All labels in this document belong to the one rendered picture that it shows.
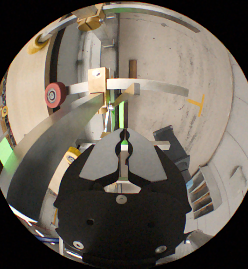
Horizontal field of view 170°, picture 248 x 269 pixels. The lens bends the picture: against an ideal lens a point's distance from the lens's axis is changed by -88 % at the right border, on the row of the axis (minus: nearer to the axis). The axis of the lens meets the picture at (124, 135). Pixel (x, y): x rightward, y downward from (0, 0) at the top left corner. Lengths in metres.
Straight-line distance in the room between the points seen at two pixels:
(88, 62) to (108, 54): 0.15
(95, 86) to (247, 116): 2.69
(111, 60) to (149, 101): 0.85
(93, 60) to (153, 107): 0.92
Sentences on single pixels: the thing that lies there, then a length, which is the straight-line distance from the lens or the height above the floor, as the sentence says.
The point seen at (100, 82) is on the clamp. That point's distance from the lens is 0.25.
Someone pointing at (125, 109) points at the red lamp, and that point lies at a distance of 0.43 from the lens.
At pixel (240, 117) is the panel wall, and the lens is 2.68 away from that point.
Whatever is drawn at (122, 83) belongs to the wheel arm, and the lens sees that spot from 0.26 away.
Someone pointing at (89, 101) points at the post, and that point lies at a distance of 0.16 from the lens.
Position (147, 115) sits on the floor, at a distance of 1.22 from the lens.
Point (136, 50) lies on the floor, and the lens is 1.20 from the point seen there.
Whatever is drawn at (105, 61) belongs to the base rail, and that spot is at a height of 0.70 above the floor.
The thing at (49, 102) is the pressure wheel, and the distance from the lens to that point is 0.31.
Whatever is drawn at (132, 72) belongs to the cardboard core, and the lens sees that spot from 1.05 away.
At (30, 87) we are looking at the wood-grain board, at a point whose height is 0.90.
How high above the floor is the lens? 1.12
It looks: 57 degrees down
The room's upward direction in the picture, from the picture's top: 177 degrees counter-clockwise
